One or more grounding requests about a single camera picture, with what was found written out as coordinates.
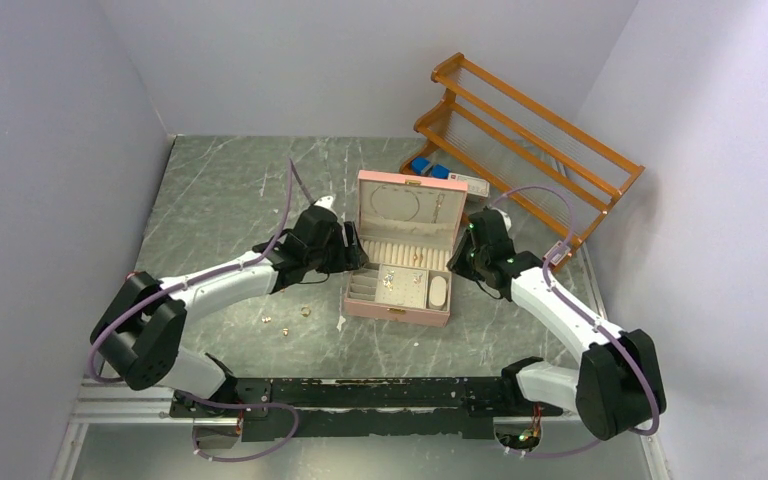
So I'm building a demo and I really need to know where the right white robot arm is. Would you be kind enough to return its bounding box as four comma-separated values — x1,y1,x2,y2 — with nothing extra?
448,208,666,441

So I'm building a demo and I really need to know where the pink jewelry box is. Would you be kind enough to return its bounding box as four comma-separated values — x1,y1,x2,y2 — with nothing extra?
344,170,467,327

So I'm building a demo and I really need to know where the blue box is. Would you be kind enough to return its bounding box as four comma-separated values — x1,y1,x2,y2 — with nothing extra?
410,156,433,176
429,164,451,180

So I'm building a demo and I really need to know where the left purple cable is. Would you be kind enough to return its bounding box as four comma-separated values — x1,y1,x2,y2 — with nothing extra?
85,158,300,463

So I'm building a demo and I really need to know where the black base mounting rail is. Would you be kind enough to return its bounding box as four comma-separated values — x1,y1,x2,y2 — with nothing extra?
169,376,563,442

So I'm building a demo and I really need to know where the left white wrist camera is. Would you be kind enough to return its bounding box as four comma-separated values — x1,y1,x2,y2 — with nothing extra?
313,195,336,213

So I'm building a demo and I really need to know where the white oval pillow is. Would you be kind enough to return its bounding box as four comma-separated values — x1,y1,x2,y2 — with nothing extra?
427,276,449,310

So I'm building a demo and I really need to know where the orange wooden rack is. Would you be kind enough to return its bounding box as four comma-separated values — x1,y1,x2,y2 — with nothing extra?
400,53,644,268

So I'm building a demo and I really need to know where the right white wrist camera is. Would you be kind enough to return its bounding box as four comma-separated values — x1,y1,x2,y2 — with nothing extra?
493,208,512,230

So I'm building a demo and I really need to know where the blue box left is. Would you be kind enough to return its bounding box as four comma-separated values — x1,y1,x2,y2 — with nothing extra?
410,156,433,176

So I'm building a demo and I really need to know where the crystal drop earring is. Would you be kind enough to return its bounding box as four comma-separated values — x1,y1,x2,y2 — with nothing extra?
382,268,395,291

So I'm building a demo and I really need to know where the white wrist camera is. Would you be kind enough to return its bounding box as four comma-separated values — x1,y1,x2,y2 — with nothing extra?
313,195,336,213
493,208,512,230

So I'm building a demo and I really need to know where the silver necklace in lid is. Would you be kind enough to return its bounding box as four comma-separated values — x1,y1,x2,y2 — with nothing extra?
370,185,418,223

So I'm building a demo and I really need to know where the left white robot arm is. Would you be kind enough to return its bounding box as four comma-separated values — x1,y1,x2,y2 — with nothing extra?
90,204,368,416

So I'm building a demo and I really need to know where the blue box right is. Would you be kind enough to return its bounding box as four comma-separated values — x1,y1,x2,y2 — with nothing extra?
429,164,451,180

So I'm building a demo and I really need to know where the white flat carton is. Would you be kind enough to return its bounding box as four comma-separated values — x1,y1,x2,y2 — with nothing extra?
449,173,490,202

